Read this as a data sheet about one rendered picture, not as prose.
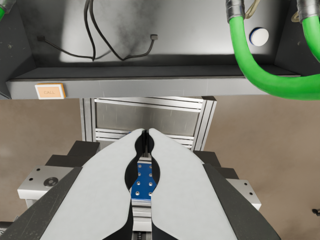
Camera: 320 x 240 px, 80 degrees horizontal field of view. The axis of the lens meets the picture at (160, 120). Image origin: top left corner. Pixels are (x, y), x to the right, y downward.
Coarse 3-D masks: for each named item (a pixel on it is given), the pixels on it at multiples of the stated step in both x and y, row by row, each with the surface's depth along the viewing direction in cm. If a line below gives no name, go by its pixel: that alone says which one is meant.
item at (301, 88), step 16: (240, 0) 20; (240, 16) 20; (240, 32) 19; (240, 48) 19; (240, 64) 18; (256, 64) 17; (256, 80) 15; (272, 80) 13; (288, 80) 12; (304, 80) 11; (288, 96) 12; (304, 96) 11
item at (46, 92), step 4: (36, 84) 39; (40, 84) 39; (40, 88) 38; (44, 88) 38; (48, 88) 38; (52, 88) 38; (56, 88) 38; (40, 92) 39; (44, 92) 39; (48, 92) 39; (52, 92) 39; (56, 92) 39; (64, 92) 40; (40, 96) 39; (44, 96) 39; (48, 96) 39; (52, 96) 39; (56, 96) 39; (60, 96) 39; (64, 96) 40
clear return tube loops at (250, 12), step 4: (256, 0) 23; (252, 4) 29; (256, 4) 24; (252, 8) 24; (248, 12) 29; (252, 12) 25; (296, 12) 30; (248, 16) 25; (292, 16) 30; (296, 16) 30; (292, 20) 29; (296, 20) 28
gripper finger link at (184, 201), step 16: (160, 144) 11; (176, 144) 11; (160, 160) 9; (176, 160) 9; (192, 160) 9; (160, 176) 8; (176, 176) 8; (192, 176) 8; (160, 192) 8; (176, 192) 8; (192, 192) 8; (208, 192) 8; (160, 208) 7; (176, 208) 7; (192, 208) 7; (208, 208) 7; (160, 224) 6; (176, 224) 6; (192, 224) 6; (208, 224) 6; (224, 224) 6
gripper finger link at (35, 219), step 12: (60, 180) 8; (72, 180) 8; (48, 192) 8; (60, 192) 8; (36, 204) 7; (48, 204) 7; (60, 204) 7; (24, 216) 7; (36, 216) 7; (48, 216) 7; (12, 228) 6; (24, 228) 6; (36, 228) 6
